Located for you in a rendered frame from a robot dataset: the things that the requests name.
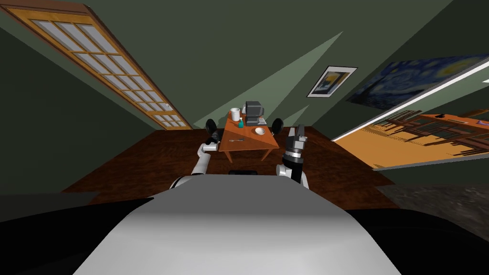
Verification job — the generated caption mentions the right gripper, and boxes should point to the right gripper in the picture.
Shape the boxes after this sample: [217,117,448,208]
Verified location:
[285,124,308,155]

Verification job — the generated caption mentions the orange wooden table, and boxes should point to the orange wooden table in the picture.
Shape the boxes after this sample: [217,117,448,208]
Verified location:
[218,112,281,163]

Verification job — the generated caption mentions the grey computer monitor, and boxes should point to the grey computer monitor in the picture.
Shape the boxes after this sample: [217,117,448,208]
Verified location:
[244,101,266,127]

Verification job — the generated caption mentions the white framed picture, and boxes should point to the white framed picture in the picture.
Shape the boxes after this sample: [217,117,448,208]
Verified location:
[306,65,359,99]

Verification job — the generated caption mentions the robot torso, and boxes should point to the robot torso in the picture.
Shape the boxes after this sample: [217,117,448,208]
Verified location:
[72,170,403,275]

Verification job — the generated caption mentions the blue starry night painting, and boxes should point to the blue starry night painting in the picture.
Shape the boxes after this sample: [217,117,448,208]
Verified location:
[345,54,489,112]

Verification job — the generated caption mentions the brown dining table with chairs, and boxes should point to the brown dining table with chairs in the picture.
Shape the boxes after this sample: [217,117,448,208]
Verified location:
[361,109,489,158]

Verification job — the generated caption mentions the wooden door with glass panes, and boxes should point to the wooden door with glass panes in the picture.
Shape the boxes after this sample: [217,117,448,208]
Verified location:
[0,0,194,131]

